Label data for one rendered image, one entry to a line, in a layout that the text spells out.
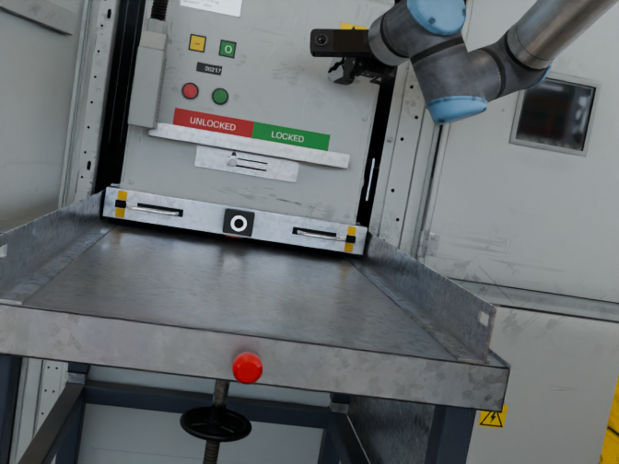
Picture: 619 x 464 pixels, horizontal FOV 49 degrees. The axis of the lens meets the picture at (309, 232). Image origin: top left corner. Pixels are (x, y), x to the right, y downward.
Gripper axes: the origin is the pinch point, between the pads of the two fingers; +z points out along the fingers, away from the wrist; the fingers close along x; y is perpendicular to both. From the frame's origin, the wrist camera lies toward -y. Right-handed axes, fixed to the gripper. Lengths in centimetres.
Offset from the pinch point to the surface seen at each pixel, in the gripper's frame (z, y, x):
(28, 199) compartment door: 14, -53, -31
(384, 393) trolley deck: -51, -14, -58
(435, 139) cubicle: -2.1, 24.9, -10.1
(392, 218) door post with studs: 4.0, 19.0, -27.2
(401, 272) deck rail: -20.4, 6.5, -40.8
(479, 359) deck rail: -55, -4, -53
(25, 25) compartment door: 1, -57, -3
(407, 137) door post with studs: -0.5, 19.0, -10.3
